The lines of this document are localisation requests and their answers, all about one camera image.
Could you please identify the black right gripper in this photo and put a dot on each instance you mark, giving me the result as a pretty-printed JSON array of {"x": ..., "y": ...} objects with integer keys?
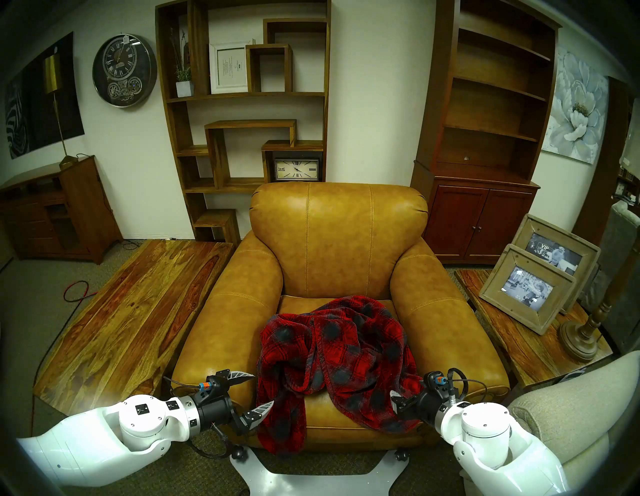
[{"x": 425, "y": 402}]

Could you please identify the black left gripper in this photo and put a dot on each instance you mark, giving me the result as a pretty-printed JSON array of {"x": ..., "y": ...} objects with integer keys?
[{"x": 215, "y": 405}]

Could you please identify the red plaid flannel shirt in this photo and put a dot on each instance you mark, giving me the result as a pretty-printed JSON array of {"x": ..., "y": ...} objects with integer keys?
[{"x": 350, "y": 350}]

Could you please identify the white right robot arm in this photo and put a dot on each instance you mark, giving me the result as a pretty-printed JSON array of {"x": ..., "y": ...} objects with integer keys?
[{"x": 500, "y": 450}]

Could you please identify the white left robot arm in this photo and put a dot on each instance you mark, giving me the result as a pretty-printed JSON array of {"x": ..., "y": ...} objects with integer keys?
[{"x": 100, "y": 435}]

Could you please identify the black base knob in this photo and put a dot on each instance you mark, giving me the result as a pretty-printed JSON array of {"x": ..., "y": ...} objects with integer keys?
[
  {"x": 401, "y": 455},
  {"x": 238, "y": 453}
]

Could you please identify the small streaked wooden side table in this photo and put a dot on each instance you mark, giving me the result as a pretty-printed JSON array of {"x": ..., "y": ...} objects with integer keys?
[{"x": 515, "y": 345}]

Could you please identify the long streaked wooden table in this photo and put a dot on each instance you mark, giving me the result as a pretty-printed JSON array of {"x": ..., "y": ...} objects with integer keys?
[{"x": 130, "y": 320}]

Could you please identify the tan leather armchair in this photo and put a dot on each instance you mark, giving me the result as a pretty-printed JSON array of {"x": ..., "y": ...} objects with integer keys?
[{"x": 340, "y": 235}]

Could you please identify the turned wooden lamp base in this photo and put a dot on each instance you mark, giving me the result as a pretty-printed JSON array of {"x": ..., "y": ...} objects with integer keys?
[{"x": 580, "y": 340}]

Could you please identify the dark red wooden hutch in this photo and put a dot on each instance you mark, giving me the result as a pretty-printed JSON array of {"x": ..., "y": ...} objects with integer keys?
[{"x": 480, "y": 220}]

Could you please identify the rectangular mantel clock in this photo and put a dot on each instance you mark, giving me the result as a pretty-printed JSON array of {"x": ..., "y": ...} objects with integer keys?
[{"x": 297, "y": 170}]

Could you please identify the brown wooden console cabinet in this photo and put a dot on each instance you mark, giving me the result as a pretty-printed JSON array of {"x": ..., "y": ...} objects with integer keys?
[{"x": 80, "y": 210}]

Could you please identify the open wooden shelf unit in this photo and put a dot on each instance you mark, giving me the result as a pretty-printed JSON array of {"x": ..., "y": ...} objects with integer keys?
[{"x": 197, "y": 150}]

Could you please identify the grey upholstered chair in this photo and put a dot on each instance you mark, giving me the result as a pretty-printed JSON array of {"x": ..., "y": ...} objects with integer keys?
[{"x": 620, "y": 250}]

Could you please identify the dark wooden door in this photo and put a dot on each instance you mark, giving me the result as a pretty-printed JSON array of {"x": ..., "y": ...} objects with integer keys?
[{"x": 600, "y": 200}]

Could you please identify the small potted plant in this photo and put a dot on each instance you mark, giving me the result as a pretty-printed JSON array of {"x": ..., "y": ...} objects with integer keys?
[{"x": 184, "y": 82}]

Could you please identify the white framed certificate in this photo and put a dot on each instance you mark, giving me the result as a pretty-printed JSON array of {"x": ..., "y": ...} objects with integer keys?
[{"x": 227, "y": 67}]

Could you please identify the white flower painting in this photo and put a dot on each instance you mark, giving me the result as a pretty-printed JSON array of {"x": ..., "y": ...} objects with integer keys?
[{"x": 575, "y": 110}]

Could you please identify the gold table lamp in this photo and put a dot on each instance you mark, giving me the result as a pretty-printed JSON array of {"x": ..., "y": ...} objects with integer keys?
[{"x": 51, "y": 72}]

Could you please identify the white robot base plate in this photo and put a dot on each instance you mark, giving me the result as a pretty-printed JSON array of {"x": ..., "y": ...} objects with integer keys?
[{"x": 320, "y": 480}]

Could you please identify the grey wooden VIP picture frame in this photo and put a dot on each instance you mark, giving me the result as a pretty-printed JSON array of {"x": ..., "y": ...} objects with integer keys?
[{"x": 585, "y": 247}]

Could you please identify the round black wall clock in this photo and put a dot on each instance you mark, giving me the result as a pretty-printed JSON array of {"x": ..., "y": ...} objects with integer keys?
[{"x": 124, "y": 70}]

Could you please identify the dark zebra wall art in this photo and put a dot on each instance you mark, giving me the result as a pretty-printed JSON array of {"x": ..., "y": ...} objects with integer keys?
[{"x": 30, "y": 110}]

